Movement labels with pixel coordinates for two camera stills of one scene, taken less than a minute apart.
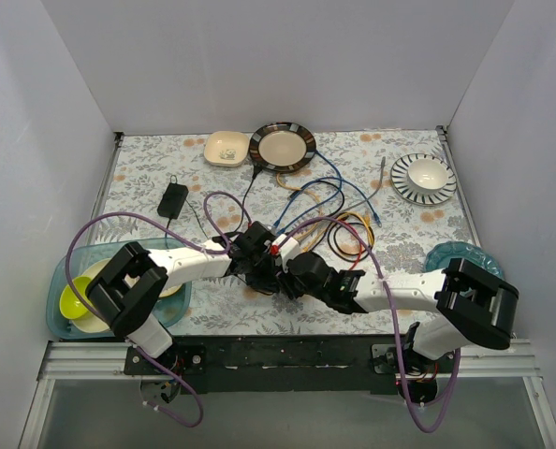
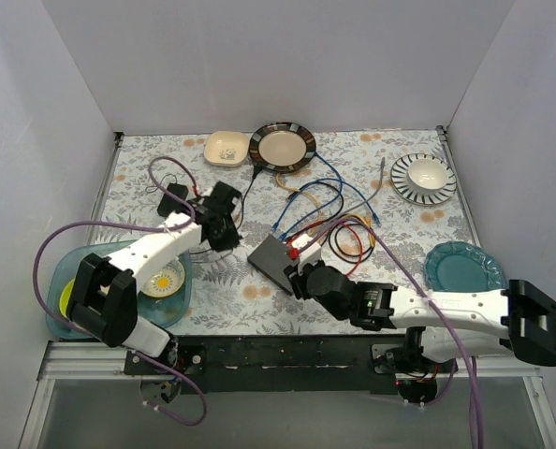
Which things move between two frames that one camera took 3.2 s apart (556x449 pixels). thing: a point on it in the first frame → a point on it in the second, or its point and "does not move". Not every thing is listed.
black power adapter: x=172 y=200 does not move
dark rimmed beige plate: x=282 y=146 does not move
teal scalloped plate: x=439 y=257 does not move
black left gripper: x=263 y=279 → x=226 y=232
